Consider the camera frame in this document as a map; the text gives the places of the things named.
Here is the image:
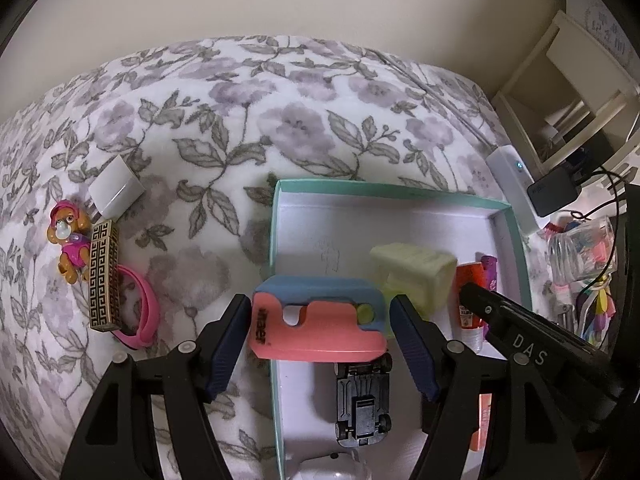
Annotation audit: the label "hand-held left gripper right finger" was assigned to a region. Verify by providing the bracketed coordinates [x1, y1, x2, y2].
[390, 294, 576, 480]

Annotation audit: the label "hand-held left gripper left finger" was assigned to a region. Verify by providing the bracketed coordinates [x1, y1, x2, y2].
[60, 294, 252, 480]

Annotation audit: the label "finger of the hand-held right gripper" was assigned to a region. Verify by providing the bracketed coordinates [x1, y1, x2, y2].
[459, 282, 506, 337]

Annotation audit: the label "red tube with white cap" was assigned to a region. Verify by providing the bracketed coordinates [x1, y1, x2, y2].
[454, 261, 487, 351]

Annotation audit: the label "black toy car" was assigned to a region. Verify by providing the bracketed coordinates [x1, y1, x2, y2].
[334, 352, 393, 448]

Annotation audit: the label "pink and blue eraser block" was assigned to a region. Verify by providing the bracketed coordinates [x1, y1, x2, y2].
[248, 275, 388, 362]

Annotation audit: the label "teal cardboard box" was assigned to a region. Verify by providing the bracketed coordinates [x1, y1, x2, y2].
[268, 177, 533, 480]

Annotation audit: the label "white rounded plastic case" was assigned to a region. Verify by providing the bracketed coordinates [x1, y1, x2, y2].
[290, 450, 373, 480]

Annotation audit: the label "purple plastic tube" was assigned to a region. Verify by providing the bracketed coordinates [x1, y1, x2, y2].
[481, 255, 499, 292]

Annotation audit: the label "colourful plastic trinkets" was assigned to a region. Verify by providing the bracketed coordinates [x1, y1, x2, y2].
[552, 280, 618, 346]

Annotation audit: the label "pink wristband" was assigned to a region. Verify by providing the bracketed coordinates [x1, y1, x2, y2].
[111, 263, 161, 351]

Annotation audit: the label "clear plastic jar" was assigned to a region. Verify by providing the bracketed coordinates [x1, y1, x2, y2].
[547, 217, 618, 286]

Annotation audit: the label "black power adapter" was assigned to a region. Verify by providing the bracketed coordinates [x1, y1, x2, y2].
[527, 167, 583, 218]

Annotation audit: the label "white power strip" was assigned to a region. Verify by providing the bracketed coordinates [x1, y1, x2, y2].
[485, 144, 551, 233]

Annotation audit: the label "gold patterned metal bar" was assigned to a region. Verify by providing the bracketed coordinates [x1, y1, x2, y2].
[89, 220, 122, 333]

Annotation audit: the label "toy dog figure pink hat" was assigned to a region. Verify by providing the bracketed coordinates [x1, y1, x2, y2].
[46, 200, 93, 285]

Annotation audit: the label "white charger plug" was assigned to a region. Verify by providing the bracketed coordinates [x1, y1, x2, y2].
[87, 155, 146, 221]

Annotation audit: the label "floral blanket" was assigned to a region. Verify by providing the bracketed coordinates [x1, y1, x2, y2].
[0, 35, 551, 480]

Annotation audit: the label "white shelf unit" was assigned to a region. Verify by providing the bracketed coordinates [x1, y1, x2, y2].
[492, 10, 640, 181]

